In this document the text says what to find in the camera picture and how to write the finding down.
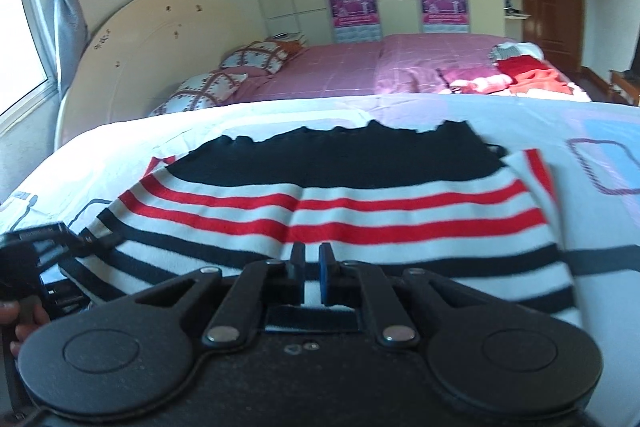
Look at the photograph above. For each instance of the blue patterned blanket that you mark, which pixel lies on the blue patterned blanket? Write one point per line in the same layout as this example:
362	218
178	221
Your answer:
600	232

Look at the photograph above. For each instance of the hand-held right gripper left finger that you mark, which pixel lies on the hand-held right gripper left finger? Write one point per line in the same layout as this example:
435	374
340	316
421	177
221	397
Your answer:
298	272

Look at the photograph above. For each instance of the patterned pillow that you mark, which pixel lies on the patterned pillow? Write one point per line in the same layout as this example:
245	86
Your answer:
260	56
205	89

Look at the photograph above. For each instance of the pink garment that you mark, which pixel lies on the pink garment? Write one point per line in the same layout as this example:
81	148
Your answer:
480	83

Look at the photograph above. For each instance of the red garment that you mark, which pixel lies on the red garment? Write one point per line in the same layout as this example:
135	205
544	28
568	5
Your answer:
535	77

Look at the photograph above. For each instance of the person's left hand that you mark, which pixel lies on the person's left hand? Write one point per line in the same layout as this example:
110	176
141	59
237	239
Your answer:
32	332

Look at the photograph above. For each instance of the window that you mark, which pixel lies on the window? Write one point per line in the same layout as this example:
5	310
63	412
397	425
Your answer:
20	32

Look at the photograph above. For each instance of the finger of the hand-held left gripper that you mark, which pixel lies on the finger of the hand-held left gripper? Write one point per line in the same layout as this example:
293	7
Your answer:
55	234

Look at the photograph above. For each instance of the striped knit sweater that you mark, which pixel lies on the striped knit sweater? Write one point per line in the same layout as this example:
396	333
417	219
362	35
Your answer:
400	207

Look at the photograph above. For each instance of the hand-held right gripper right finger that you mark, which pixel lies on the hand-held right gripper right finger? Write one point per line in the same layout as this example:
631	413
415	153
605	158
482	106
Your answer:
326	274

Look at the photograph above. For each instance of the cream round headboard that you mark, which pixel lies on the cream round headboard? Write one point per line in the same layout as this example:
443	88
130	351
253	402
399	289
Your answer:
145	57

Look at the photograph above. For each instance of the white striped cloth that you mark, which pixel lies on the white striped cloth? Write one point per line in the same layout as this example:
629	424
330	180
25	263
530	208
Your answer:
515	51

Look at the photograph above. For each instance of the pink bed sheet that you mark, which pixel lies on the pink bed sheet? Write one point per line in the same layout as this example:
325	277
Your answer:
350	67

